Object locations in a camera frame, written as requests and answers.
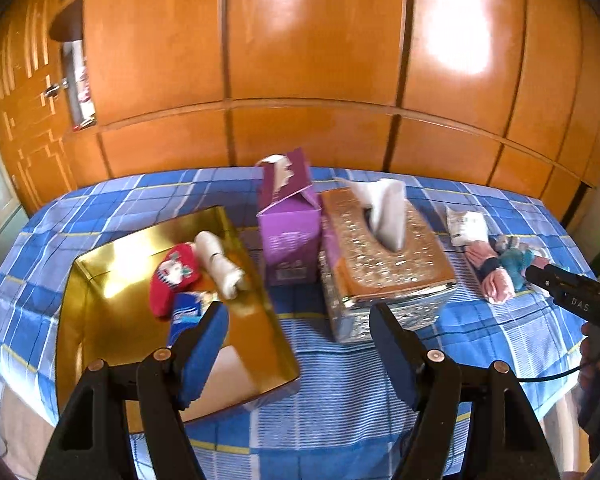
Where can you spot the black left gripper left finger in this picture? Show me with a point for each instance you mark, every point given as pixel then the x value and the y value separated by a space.
pixel 92 440

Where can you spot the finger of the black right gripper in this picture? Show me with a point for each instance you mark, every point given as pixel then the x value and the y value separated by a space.
pixel 555 284

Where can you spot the teal plush towel doll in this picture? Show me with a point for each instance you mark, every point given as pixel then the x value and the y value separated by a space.
pixel 516 261

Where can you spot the pink dishcloth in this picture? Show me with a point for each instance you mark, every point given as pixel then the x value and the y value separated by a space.
pixel 495 283

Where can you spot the red christmas sock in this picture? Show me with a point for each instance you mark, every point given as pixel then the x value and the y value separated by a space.
pixel 175 273

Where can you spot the white towel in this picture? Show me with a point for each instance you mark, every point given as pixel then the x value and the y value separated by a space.
pixel 228 277

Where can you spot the white plush angel toy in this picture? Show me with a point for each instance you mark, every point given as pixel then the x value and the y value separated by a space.
pixel 505 242

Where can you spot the gold tray box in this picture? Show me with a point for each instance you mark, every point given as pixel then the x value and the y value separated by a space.
pixel 105 314

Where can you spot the blue plaid bedsheet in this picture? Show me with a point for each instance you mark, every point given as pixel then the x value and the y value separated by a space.
pixel 344 421

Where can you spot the white wet wipes packet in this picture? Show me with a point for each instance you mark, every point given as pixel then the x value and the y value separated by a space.
pixel 466 227

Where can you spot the small blue tissue pack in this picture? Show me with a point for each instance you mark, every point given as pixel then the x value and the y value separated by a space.
pixel 188 310

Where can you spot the white tissue sheet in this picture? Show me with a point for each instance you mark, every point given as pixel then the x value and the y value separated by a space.
pixel 384 203

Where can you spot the orange wooden wardrobe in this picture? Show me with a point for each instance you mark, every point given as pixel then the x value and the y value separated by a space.
pixel 498 92

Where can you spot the purple tissue carton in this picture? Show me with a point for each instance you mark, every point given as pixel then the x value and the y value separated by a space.
pixel 289 219

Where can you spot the wooden door with handle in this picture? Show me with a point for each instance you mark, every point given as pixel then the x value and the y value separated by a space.
pixel 43 96

